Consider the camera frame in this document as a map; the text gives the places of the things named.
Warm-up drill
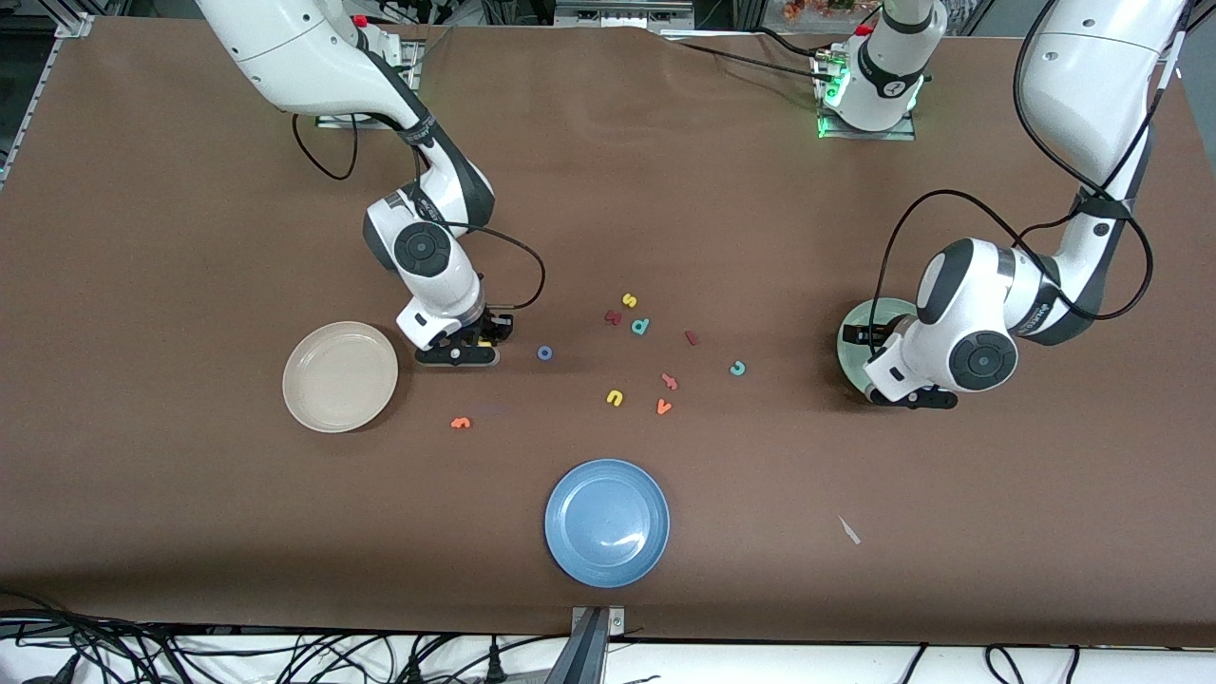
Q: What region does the grey metal camera mount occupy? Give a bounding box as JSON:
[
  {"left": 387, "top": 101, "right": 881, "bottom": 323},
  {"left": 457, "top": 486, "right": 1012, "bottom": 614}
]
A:
[{"left": 568, "top": 605, "right": 628, "bottom": 684}]

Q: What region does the black base cable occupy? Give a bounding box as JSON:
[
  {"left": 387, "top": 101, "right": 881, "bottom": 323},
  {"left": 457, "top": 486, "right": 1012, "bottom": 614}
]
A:
[
  {"left": 755, "top": 27, "right": 837, "bottom": 60},
  {"left": 665, "top": 38, "right": 837, "bottom": 82}
]

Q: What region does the green plate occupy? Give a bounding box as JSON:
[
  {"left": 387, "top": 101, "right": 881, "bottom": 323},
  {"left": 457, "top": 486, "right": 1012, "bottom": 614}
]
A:
[{"left": 836, "top": 297, "right": 922, "bottom": 405}]

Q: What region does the looped black cable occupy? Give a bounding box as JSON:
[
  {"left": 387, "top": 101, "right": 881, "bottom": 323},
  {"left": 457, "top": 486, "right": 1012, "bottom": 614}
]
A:
[{"left": 985, "top": 644, "right": 1029, "bottom": 684}]

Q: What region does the grey metal bracket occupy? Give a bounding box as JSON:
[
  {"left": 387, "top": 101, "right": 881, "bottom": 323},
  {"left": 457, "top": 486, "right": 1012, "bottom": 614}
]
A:
[{"left": 554, "top": 0, "right": 694, "bottom": 29}]

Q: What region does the blue plate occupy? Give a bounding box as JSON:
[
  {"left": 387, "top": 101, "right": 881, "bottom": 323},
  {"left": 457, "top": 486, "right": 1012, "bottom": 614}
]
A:
[{"left": 544, "top": 459, "right": 671, "bottom": 589}]

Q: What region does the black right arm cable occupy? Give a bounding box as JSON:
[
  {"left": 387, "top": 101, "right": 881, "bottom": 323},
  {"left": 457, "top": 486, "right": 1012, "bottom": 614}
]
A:
[{"left": 291, "top": 114, "right": 547, "bottom": 314}]

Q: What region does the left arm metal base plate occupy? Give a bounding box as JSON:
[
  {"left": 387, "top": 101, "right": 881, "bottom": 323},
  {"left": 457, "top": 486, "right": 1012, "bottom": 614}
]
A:
[{"left": 815, "top": 47, "right": 918, "bottom": 142}]

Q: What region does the brown table cover sheet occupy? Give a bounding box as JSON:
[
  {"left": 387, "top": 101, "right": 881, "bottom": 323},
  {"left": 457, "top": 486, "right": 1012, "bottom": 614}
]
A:
[{"left": 0, "top": 17, "right": 1216, "bottom": 649}]

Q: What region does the beige brown plate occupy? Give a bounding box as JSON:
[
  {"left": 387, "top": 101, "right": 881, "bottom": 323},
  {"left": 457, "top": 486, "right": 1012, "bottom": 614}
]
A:
[{"left": 282, "top": 321, "right": 399, "bottom": 434}]

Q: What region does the aluminium frame profile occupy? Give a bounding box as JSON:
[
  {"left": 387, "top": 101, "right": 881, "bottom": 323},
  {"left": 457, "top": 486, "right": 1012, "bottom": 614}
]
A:
[{"left": 52, "top": 0, "right": 96, "bottom": 39}]

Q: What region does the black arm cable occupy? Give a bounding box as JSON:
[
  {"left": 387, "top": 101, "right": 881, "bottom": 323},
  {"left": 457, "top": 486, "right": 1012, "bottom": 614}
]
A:
[
  {"left": 291, "top": 114, "right": 547, "bottom": 314},
  {"left": 867, "top": 0, "right": 1193, "bottom": 357}
]

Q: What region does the black cable tangle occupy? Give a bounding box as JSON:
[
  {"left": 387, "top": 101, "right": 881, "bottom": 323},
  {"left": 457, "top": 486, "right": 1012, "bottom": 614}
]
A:
[{"left": 0, "top": 594, "right": 400, "bottom": 684}]

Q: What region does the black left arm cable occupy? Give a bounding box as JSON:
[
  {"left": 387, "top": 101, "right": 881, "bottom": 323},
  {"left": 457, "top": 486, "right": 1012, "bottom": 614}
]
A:
[{"left": 867, "top": 0, "right": 1193, "bottom": 357}]

